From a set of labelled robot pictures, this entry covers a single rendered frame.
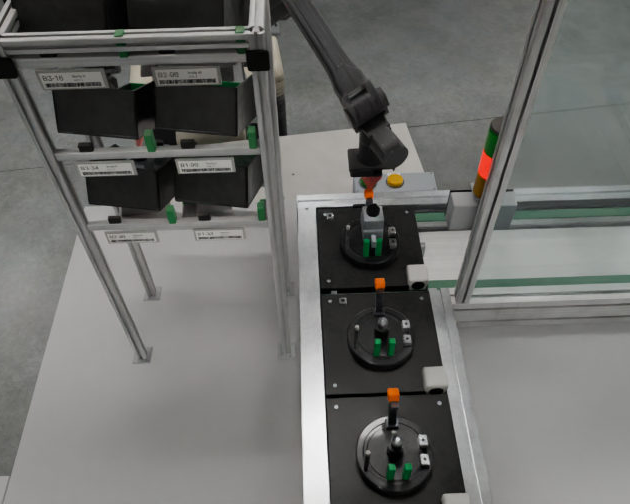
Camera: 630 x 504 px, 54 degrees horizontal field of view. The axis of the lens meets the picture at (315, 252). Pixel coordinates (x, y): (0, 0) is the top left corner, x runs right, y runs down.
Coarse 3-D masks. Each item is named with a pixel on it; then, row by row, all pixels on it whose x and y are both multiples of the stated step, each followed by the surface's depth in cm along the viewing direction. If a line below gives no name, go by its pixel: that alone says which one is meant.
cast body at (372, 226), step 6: (366, 210) 134; (372, 210) 134; (378, 210) 134; (366, 216) 134; (372, 216) 134; (378, 216) 134; (366, 222) 133; (372, 222) 134; (378, 222) 134; (366, 228) 135; (372, 228) 135; (378, 228) 135; (366, 234) 136; (372, 234) 136; (378, 234) 136; (372, 240) 135; (372, 246) 136
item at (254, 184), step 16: (240, 160) 128; (256, 160) 109; (176, 176) 105; (192, 176) 105; (208, 176) 104; (224, 176) 104; (240, 176) 104; (256, 176) 110; (176, 192) 106; (192, 192) 106; (208, 192) 106; (224, 192) 105; (240, 192) 105; (256, 192) 112
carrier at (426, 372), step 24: (336, 312) 132; (360, 312) 130; (384, 312) 129; (408, 312) 132; (432, 312) 132; (336, 336) 128; (360, 336) 126; (384, 336) 124; (408, 336) 124; (432, 336) 128; (336, 360) 125; (360, 360) 124; (384, 360) 123; (408, 360) 125; (432, 360) 125; (336, 384) 122; (360, 384) 122; (384, 384) 122; (408, 384) 121; (432, 384) 119
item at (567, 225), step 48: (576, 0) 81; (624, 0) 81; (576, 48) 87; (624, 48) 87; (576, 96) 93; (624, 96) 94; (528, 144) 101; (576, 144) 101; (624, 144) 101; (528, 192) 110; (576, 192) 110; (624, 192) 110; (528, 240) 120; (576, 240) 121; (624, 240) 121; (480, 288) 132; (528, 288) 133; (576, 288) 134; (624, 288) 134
